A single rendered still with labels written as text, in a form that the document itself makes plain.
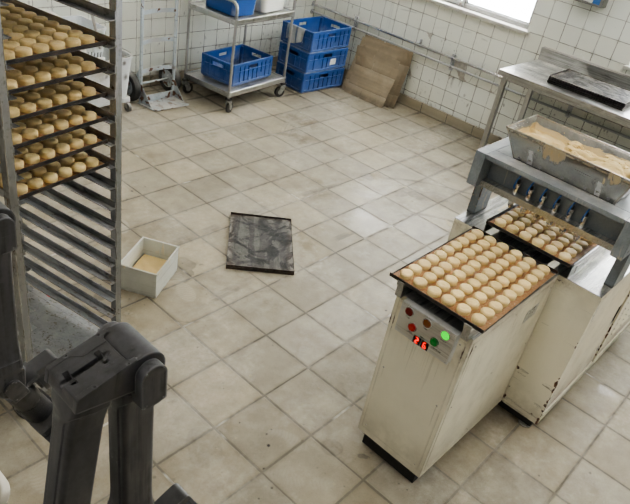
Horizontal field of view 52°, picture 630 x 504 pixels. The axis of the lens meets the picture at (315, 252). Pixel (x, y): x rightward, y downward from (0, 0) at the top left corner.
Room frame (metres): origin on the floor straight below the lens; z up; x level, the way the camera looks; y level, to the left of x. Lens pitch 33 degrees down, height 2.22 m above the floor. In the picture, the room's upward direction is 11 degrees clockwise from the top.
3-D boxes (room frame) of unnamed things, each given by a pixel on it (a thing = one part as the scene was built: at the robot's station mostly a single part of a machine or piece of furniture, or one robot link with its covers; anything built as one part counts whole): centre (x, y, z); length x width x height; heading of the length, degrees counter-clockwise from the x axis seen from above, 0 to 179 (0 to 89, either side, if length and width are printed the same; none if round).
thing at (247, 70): (5.82, 1.03, 0.28); 0.56 x 0.38 x 0.20; 152
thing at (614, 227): (2.57, -0.98, 1.01); 0.72 x 0.33 x 0.34; 53
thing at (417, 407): (2.17, -0.67, 0.45); 0.70 x 0.34 x 0.90; 143
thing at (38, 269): (2.26, 1.09, 0.33); 0.64 x 0.03 x 0.03; 65
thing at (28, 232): (2.26, 1.09, 0.51); 0.64 x 0.03 x 0.03; 65
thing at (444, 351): (1.88, -0.45, 0.77); 0.24 x 0.04 x 0.14; 53
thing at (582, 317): (2.95, -1.27, 0.42); 1.28 x 0.72 x 0.84; 143
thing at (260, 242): (3.40, 0.34, 0.01); 0.60 x 0.40 x 0.03; 10
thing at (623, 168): (2.57, -0.98, 1.28); 0.54 x 0.27 x 0.06; 53
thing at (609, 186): (2.57, -0.98, 1.25); 0.56 x 0.29 x 0.14; 53
